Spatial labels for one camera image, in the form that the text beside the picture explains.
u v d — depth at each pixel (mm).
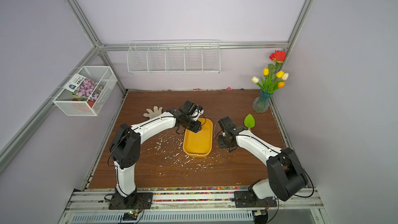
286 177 423
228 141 631
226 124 698
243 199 729
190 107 731
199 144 916
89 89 754
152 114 1058
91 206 737
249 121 1023
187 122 769
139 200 727
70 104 738
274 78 929
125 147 498
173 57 1010
